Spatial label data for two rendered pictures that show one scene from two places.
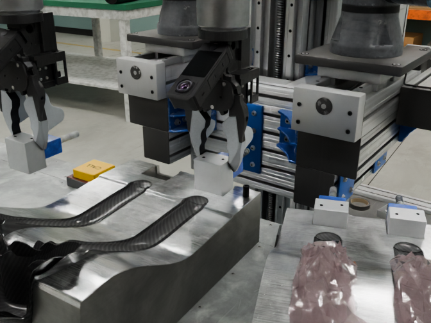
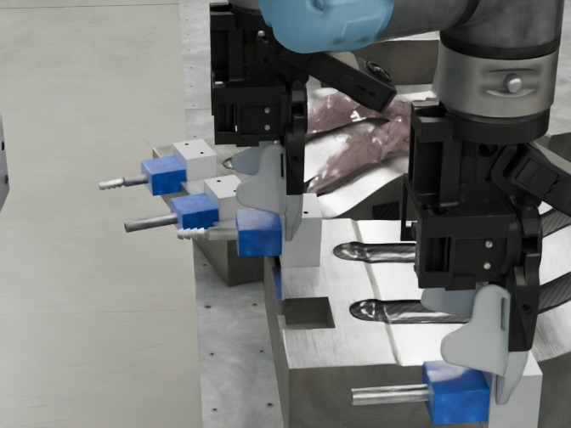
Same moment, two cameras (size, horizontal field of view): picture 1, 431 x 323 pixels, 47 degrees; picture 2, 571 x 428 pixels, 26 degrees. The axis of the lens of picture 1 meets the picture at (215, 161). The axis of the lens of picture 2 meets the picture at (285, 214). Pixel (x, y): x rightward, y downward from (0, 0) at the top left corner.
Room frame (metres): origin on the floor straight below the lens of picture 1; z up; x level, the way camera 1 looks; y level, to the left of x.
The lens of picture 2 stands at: (1.33, 0.81, 1.44)
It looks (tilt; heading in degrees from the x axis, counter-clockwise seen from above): 27 degrees down; 233
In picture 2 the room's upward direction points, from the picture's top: straight up
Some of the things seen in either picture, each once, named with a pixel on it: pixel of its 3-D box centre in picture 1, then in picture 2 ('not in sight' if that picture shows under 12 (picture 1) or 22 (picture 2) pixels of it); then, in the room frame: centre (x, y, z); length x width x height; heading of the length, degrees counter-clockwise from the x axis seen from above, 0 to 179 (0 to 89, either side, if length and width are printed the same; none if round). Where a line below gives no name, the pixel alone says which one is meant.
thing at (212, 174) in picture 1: (229, 163); (247, 232); (0.74, -0.02, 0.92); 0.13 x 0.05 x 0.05; 148
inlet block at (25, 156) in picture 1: (49, 144); (441, 391); (0.79, 0.29, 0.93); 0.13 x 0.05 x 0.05; 148
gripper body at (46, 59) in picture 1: (27, 52); (476, 189); (0.78, 0.29, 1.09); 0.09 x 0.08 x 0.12; 148
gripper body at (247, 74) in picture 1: (225, 69); (261, 70); (0.73, -0.01, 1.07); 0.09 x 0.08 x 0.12; 148
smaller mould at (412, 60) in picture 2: not in sight; (381, 46); (0.14, -0.52, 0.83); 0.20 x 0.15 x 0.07; 148
